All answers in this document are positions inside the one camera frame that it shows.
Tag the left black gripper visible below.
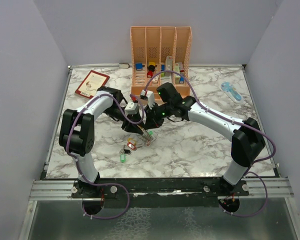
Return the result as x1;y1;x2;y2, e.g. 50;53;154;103
103;105;145;135

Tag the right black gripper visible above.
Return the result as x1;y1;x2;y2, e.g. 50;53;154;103
144;102;173;130

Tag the metal coil keyring yellow handle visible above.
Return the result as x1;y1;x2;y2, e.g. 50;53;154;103
138;125;154;143

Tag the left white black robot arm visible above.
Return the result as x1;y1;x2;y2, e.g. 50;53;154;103
58;86;146;198

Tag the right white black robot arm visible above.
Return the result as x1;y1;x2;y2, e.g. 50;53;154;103
140;82;266;196

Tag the yellow tag key lower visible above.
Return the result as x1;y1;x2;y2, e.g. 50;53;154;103
127;137;137;144

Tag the black tag key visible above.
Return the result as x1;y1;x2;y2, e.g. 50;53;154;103
124;149;131;155

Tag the red black bottle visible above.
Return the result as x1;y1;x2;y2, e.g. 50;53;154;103
146;64;156;78

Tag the yellow block in organizer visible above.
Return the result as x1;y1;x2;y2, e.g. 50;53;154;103
148;61;156;66

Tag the red cover paperback book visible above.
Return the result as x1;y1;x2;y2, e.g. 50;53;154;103
75;70;110;99

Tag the grey green box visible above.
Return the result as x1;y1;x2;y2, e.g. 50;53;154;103
164;55;173;77

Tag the peach plastic desk organizer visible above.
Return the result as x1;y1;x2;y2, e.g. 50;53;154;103
130;26;192;104

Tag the blue packaged item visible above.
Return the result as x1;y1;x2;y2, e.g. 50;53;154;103
220;82;244;104

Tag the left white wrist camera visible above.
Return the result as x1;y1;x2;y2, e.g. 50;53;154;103
124;101;140;115

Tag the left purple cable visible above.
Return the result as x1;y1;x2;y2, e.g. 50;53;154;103
64;93;147;220

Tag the purple cable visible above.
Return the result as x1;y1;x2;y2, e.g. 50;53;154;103
64;93;147;220
142;70;278;218

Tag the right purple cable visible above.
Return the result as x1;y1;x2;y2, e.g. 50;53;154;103
142;70;278;218

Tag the white adapter at wall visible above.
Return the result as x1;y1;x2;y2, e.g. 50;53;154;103
118;63;130;69

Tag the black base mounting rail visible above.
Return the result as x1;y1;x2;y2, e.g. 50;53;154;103
71;177;249;209

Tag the aluminium frame rail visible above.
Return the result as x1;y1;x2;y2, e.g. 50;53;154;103
29;177;294;201

